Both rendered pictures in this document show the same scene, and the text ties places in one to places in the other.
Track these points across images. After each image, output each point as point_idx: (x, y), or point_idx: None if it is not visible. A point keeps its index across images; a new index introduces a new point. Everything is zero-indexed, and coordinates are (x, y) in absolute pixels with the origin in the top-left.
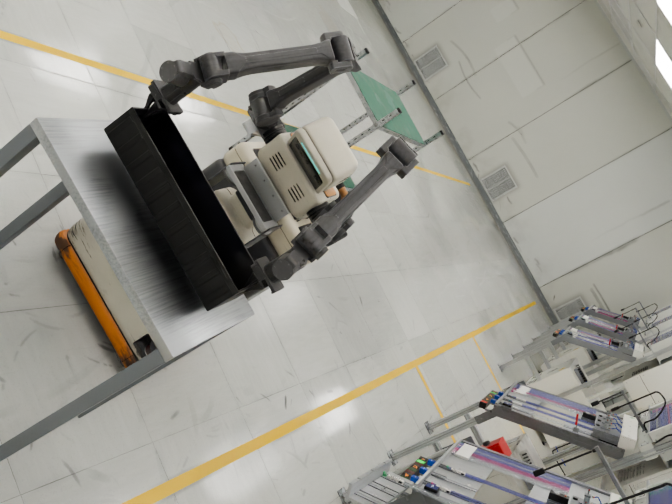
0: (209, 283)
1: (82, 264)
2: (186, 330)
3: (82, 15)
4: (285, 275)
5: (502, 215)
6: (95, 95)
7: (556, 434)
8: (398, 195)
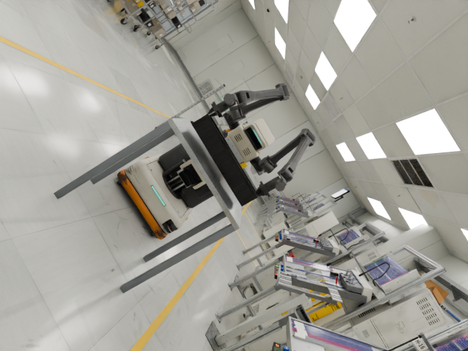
0: (243, 193)
1: (134, 186)
2: (236, 215)
3: (89, 59)
4: (281, 189)
5: None
6: (105, 101)
7: (308, 249)
8: None
